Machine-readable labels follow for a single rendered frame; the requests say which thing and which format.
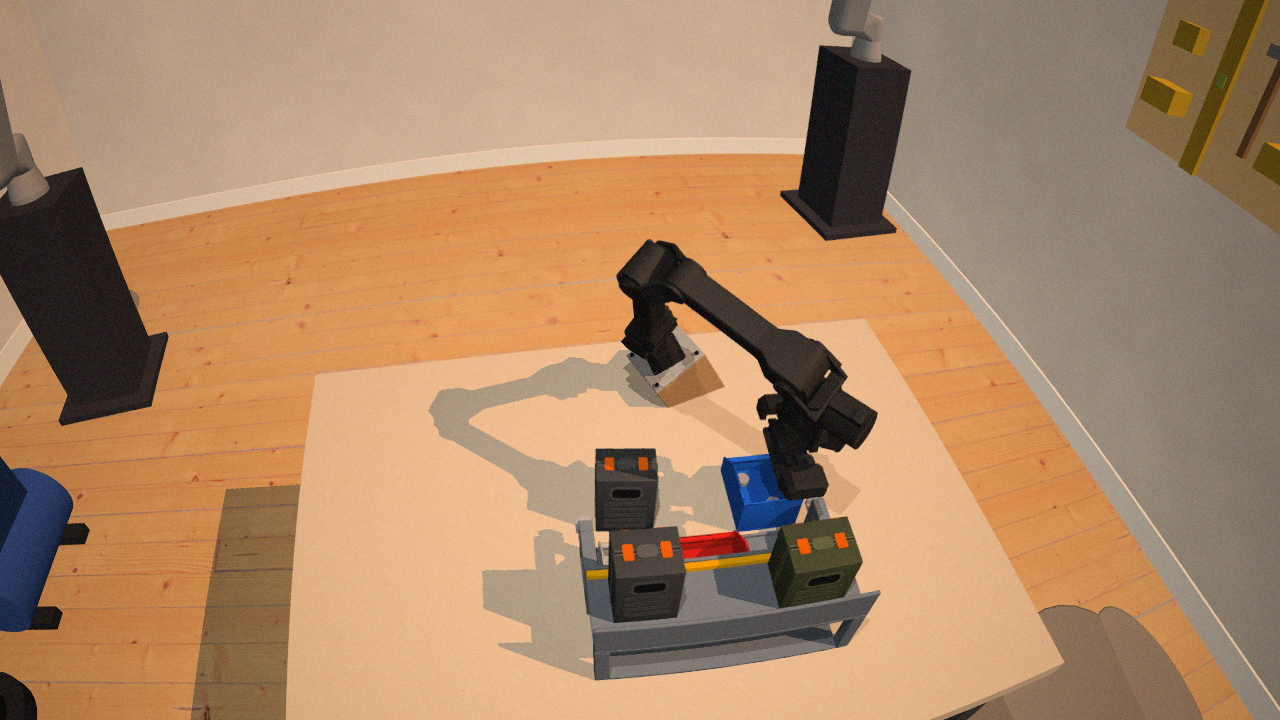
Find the yellow flat bar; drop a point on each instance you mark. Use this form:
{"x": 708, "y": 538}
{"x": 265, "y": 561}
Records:
{"x": 702, "y": 565}

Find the blue bin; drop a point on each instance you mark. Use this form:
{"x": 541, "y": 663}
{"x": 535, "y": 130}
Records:
{"x": 760, "y": 514}

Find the red open bin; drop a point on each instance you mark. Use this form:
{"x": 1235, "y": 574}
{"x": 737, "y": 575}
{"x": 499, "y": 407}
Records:
{"x": 713, "y": 544}

